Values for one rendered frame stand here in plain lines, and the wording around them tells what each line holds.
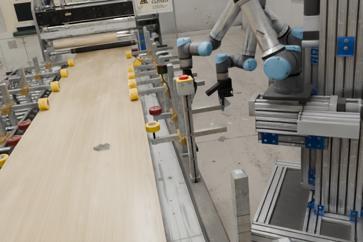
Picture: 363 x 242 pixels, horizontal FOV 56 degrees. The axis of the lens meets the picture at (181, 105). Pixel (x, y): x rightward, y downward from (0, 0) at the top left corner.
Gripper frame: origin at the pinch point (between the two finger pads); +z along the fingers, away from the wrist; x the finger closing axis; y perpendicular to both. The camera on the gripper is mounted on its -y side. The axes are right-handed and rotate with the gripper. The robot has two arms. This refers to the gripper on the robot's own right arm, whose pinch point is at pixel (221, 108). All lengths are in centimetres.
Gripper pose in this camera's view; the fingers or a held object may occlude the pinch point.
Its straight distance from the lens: 220.5
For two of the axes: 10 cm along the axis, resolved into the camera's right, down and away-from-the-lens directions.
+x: -1.7, -3.2, 9.3
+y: 9.8, -1.6, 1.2
